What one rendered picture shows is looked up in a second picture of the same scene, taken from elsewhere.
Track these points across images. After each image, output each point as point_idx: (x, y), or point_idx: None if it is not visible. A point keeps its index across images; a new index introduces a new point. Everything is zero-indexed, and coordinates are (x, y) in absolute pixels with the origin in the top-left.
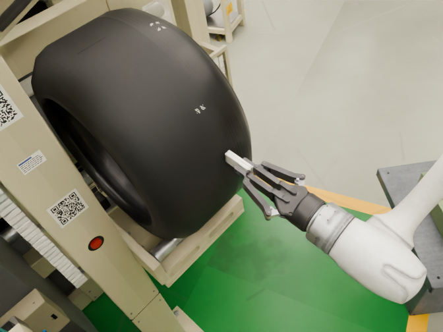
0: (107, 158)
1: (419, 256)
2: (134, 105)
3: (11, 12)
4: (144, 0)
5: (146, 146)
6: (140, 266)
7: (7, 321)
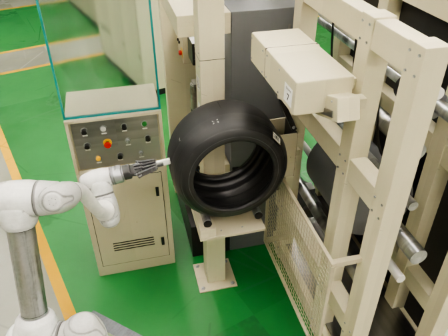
0: (259, 176)
1: (109, 319)
2: (187, 117)
3: None
4: (351, 182)
5: (177, 125)
6: None
7: None
